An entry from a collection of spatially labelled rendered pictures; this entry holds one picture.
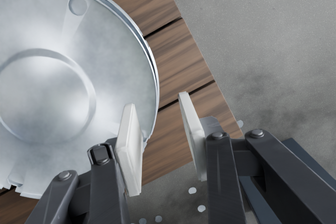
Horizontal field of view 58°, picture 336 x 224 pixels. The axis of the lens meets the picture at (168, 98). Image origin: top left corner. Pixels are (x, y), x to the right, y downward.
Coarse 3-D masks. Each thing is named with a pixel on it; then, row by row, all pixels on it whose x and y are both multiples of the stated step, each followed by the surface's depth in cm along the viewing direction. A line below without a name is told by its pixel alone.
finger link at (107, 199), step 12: (96, 144) 15; (108, 144) 15; (96, 156) 15; (108, 156) 15; (96, 168) 15; (108, 168) 14; (96, 180) 14; (108, 180) 13; (96, 192) 13; (108, 192) 12; (120, 192) 13; (96, 204) 12; (108, 204) 12; (120, 204) 12; (96, 216) 11; (108, 216) 11; (120, 216) 11
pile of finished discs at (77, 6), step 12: (72, 0) 36; (84, 0) 36; (108, 0) 36; (72, 12) 37; (84, 12) 37; (120, 12) 37; (132, 24) 37; (144, 48) 38; (156, 72) 39; (156, 84) 39; (12, 180) 43
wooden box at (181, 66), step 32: (128, 0) 37; (160, 0) 38; (160, 32) 39; (160, 64) 40; (192, 64) 40; (160, 96) 41; (192, 96) 41; (160, 128) 43; (224, 128) 43; (160, 160) 44; (192, 160) 44; (0, 192) 45
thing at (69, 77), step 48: (0, 0) 35; (48, 0) 35; (96, 0) 35; (0, 48) 37; (48, 48) 37; (96, 48) 37; (0, 96) 38; (48, 96) 38; (96, 96) 39; (144, 96) 39; (0, 144) 40; (48, 144) 40; (144, 144) 41
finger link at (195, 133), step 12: (180, 96) 21; (180, 108) 22; (192, 108) 18; (192, 120) 17; (192, 132) 15; (192, 144) 16; (204, 144) 16; (192, 156) 18; (204, 156) 16; (204, 168) 16; (204, 180) 16
